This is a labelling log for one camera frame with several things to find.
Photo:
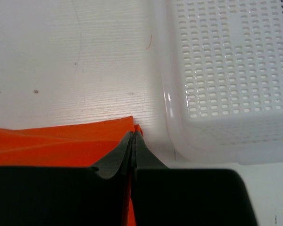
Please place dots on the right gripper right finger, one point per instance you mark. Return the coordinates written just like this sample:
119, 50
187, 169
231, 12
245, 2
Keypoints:
162, 196

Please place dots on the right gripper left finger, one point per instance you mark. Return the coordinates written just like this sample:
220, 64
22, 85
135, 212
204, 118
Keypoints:
96, 195

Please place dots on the orange t shirt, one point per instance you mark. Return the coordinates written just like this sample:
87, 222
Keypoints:
64, 146

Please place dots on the white plastic mesh basket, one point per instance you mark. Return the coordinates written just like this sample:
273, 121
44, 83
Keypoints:
221, 64

